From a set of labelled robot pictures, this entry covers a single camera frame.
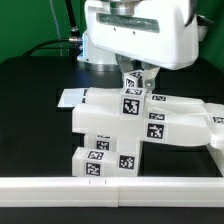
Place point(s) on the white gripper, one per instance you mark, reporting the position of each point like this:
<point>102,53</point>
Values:
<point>159,32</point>

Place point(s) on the white chair back frame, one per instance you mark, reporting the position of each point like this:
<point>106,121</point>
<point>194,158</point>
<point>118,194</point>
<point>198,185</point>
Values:
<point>165,119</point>

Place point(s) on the white chair seat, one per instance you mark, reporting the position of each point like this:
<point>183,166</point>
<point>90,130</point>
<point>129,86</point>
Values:
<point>129,152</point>

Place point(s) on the white marker base plate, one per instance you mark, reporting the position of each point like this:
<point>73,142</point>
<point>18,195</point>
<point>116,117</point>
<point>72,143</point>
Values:
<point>72,97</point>

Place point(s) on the white right fence rail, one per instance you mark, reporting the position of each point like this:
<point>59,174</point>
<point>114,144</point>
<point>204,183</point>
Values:
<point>218,157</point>

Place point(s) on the white fence rail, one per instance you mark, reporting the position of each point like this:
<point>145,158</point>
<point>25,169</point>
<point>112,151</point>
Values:
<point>218,157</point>
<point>111,192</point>

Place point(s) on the white front fence rail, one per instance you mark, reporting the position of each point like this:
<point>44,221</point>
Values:
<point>111,192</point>

